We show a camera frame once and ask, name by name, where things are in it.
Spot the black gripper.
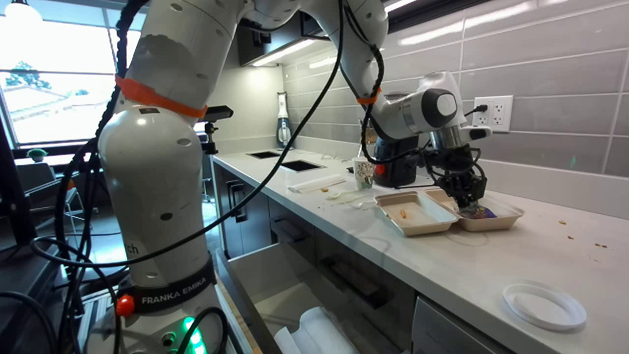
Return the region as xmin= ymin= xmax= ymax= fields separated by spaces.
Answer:
xmin=428 ymin=144 xmax=489 ymax=213

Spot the clear bag of baby carrots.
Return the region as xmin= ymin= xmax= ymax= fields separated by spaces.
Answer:
xmin=459 ymin=203 xmax=500 ymax=223

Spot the beige clamshell takeout container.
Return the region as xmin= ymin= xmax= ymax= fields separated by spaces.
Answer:
xmin=373 ymin=185 xmax=526 ymax=239

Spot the patterned paper cup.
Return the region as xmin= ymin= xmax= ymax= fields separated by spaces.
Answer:
xmin=351 ymin=158 xmax=376 ymax=193

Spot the white round plastic lid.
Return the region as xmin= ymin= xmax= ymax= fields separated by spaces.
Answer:
xmin=500 ymin=282 xmax=589 ymax=333

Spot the large black countertop panel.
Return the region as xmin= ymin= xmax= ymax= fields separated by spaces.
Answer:
xmin=276 ymin=158 xmax=323 ymax=176

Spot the tall glass bottle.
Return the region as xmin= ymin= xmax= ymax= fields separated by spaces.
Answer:
xmin=272 ymin=91 xmax=296 ymax=152

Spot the white paper roll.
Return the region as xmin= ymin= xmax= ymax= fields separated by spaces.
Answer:
xmin=272 ymin=325 xmax=306 ymax=354
xmin=292 ymin=303 xmax=361 ymax=354

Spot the open white drawer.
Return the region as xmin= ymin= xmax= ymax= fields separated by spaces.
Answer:
xmin=213 ymin=243 xmax=418 ymax=354

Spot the dark lower counter cabinet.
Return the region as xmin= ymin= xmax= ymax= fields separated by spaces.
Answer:
xmin=209 ymin=156 xmax=420 ymax=354

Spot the dark upper cabinet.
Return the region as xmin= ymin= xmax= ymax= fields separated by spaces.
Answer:
xmin=233 ymin=12 xmax=329 ymax=67

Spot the bright window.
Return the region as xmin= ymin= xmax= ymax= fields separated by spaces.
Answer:
xmin=0 ymin=0 xmax=133 ymax=150

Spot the white wall outlet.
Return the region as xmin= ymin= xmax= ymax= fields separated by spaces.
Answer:
xmin=471 ymin=95 xmax=514 ymax=134

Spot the black grinder power cable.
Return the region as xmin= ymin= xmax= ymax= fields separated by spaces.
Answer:
xmin=461 ymin=103 xmax=490 ymax=121

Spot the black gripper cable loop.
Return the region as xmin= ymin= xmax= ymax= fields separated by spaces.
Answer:
xmin=339 ymin=0 xmax=490 ymax=199

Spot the small orange cable strap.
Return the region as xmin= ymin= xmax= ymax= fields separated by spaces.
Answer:
xmin=353 ymin=87 xmax=382 ymax=111

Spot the long black robot cable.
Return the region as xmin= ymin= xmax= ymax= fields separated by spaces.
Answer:
xmin=27 ymin=0 xmax=347 ymax=272

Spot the black camera on stand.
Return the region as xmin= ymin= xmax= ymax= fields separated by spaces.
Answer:
xmin=194 ymin=105 xmax=235 ymax=158

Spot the wide orange cable strap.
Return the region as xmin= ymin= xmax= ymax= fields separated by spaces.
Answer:
xmin=115 ymin=77 xmax=209 ymax=123

